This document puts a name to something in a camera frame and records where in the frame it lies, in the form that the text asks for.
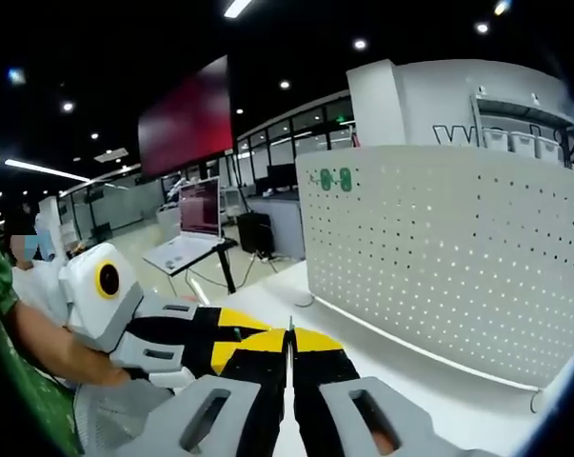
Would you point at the grey lab counter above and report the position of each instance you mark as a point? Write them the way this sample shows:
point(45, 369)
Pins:
point(282, 224)

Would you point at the metal shelf rack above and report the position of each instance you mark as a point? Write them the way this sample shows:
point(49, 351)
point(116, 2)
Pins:
point(524, 114)

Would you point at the black equipment case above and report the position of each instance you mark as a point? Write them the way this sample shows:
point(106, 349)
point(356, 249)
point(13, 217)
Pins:
point(255, 233)

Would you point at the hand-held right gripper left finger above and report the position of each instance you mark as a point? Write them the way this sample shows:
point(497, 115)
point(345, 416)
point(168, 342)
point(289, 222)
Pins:
point(248, 395)

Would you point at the large dark red screen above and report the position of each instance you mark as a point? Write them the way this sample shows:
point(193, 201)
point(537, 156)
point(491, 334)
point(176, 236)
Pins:
point(186, 119)

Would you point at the white storage bin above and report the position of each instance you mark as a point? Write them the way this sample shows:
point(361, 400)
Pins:
point(522, 144)
point(496, 140)
point(548, 148)

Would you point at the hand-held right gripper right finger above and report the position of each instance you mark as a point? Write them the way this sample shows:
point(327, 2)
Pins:
point(334, 400)

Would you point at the black laptop stand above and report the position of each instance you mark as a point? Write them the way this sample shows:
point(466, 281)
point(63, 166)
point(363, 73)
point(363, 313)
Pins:
point(227, 266)

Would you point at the grey mesh office chair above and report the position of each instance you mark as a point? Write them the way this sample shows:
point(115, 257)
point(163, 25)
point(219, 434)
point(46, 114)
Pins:
point(115, 414)

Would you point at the white laptop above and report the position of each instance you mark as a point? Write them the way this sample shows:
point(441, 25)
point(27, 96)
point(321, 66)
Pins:
point(198, 209)

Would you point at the person's green patterned clothing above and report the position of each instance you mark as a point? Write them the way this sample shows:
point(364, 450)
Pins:
point(25, 404)

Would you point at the white perforated mounting plate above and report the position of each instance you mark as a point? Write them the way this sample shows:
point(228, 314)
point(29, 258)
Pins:
point(458, 266)

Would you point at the long ceiling light strip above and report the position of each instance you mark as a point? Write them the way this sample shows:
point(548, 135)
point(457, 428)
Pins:
point(238, 7)

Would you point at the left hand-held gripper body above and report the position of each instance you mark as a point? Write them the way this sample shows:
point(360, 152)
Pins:
point(101, 295)

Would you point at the black desktop monitor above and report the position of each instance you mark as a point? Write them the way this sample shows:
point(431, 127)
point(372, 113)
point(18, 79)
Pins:
point(282, 176)

